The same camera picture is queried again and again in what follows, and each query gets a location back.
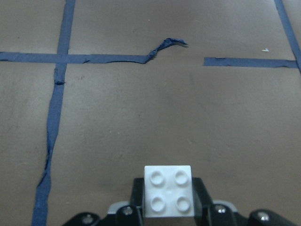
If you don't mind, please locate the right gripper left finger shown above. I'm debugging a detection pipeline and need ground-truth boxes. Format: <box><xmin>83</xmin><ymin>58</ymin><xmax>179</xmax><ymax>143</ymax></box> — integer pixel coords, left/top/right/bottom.
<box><xmin>64</xmin><ymin>178</ymin><xmax>144</xmax><ymax>226</ymax></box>

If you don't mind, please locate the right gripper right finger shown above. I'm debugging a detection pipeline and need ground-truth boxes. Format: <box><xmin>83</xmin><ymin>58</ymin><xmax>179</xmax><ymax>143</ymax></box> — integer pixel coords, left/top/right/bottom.
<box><xmin>192</xmin><ymin>177</ymin><xmax>296</xmax><ymax>226</ymax></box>

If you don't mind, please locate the white block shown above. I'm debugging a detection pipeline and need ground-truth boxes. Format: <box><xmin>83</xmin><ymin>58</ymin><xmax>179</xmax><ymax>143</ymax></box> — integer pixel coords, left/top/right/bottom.
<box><xmin>144</xmin><ymin>165</ymin><xmax>194</xmax><ymax>218</ymax></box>

